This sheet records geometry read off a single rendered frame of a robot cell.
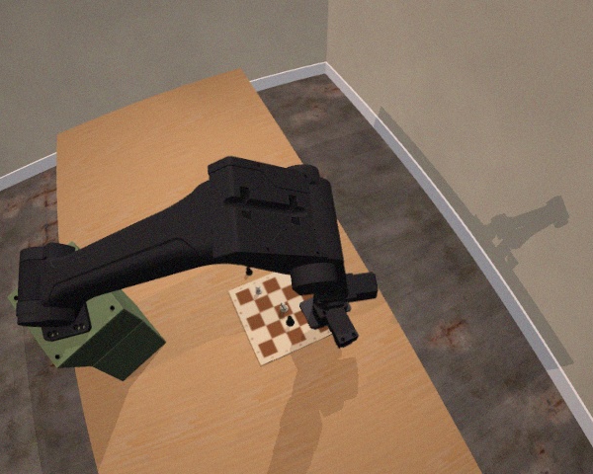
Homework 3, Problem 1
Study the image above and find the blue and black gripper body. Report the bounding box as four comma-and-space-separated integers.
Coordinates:
299, 297, 351, 330

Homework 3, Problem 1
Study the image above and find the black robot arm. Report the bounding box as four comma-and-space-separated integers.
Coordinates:
16, 156, 378, 349

